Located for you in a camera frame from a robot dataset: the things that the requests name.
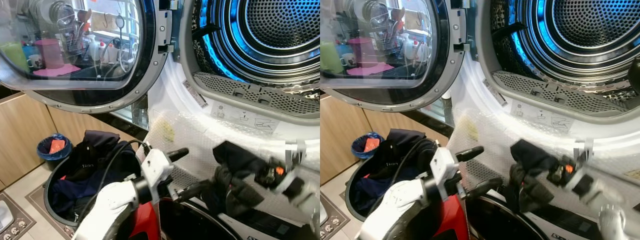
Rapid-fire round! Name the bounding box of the black garment with small logo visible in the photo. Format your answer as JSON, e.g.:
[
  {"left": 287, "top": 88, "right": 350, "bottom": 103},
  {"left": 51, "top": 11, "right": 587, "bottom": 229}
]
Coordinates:
[
  {"left": 64, "top": 130, "right": 142, "bottom": 182},
  {"left": 372, "top": 128, "right": 438, "bottom": 178}
]

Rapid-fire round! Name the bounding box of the round glass dryer door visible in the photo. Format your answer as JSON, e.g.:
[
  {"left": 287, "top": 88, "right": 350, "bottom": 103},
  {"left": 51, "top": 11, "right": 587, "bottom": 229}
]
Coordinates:
[
  {"left": 0, "top": 0, "right": 174, "bottom": 115},
  {"left": 320, "top": 0, "right": 469, "bottom": 114}
]

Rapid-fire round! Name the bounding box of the grey patterned floor mat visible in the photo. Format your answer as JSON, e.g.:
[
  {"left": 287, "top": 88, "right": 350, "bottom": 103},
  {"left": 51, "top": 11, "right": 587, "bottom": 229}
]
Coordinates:
[
  {"left": 0, "top": 192, "right": 37, "bottom": 240},
  {"left": 25, "top": 184, "right": 77, "bottom": 240},
  {"left": 320, "top": 192, "right": 352, "bottom": 240}
]

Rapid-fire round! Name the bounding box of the dark round laundry basket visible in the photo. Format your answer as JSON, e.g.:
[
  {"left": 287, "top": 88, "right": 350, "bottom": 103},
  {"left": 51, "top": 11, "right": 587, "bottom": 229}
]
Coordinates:
[
  {"left": 345, "top": 129, "right": 451, "bottom": 224},
  {"left": 43, "top": 131, "right": 151, "bottom": 229}
]

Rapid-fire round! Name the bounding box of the white instruction label sticker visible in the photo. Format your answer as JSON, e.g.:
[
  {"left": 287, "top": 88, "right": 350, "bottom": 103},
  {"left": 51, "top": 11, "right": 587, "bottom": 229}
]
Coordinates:
[
  {"left": 510, "top": 100, "right": 576, "bottom": 134},
  {"left": 210, "top": 102, "right": 281, "bottom": 135}
]

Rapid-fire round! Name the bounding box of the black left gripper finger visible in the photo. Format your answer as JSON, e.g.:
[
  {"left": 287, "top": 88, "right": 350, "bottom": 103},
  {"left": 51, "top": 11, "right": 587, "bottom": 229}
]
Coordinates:
[
  {"left": 173, "top": 180, "right": 212, "bottom": 202},
  {"left": 455, "top": 145, "right": 485, "bottom": 162},
  {"left": 463, "top": 177, "right": 504, "bottom": 200},
  {"left": 167, "top": 147, "right": 190, "bottom": 163}
]

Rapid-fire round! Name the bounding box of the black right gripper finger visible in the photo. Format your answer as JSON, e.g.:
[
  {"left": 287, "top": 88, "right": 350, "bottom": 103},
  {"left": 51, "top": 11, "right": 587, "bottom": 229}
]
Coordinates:
[
  {"left": 234, "top": 158, "right": 269, "bottom": 175},
  {"left": 520, "top": 175, "right": 555, "bottom": 204},
  {"left": 228, "top": 177, "right": 265, "bottom": 206},
  {"left": 529, "top": 154, "right": 559, "bottom": 174}
]

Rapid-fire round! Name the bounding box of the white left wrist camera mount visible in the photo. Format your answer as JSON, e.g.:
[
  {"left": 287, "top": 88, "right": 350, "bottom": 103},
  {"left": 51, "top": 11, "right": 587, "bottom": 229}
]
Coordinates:
[
  {"left": 139, "top": 148, "right": 174, "bottom": 189},
  {"left": 429, "top": 146, "right": 461, "bottom": 189}
]

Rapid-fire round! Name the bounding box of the navy blue garment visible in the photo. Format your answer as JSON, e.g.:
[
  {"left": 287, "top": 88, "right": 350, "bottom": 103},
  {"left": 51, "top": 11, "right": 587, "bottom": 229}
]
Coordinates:
[
  {"left": 354, "top": 175, "right": 401, "bottom": 213},
  {"left": 49, "top": 176, "right": 108, "bottom": 217}
]

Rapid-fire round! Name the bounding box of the grey perforated lint filter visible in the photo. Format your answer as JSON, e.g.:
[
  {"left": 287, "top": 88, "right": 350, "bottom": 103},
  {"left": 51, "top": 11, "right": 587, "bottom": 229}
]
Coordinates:
[
  {"left": 192, "top": 71, "right": 321, "bottom": 118},
  {"left": 491, "top": 70, "right": 640, "bottom": 119}
]

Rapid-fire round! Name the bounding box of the white front-load dryer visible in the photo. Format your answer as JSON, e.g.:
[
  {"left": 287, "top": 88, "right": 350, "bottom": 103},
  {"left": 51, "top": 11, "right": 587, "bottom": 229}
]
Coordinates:
[
  {"left": 444, "top": 0, "right": 640, "bottom": 201},
  {"left": 144, "top": 0, "right": 321, "bottom": 201}
]

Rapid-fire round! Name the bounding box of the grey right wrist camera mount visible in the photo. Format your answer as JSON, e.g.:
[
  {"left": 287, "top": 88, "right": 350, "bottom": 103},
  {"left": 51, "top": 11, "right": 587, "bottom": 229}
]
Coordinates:
[
  {"left": 566, "top": 139, "right": 595, "bottom": 190},
  {"left": 272, "top": 140, "right": 307, "bottom": 195}
]

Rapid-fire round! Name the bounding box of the yellow sticker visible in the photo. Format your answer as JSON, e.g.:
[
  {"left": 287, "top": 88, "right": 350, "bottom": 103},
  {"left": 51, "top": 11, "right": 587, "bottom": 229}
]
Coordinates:
[
  {"left": 463, "top": 118, "right": 480, "bottom": 142},
  {"left": 159, "top": 122, "right": 176, "bottom": 144}
]

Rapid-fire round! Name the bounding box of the blue waste bin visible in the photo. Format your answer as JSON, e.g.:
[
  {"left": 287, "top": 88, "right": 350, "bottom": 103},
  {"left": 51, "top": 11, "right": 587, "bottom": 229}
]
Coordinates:
[
  {"left": 36, "top": 133, "right": 74, "bottom": 174},
  {"left": 351, "top": 131, "right": 386, "bottom": 161}
]

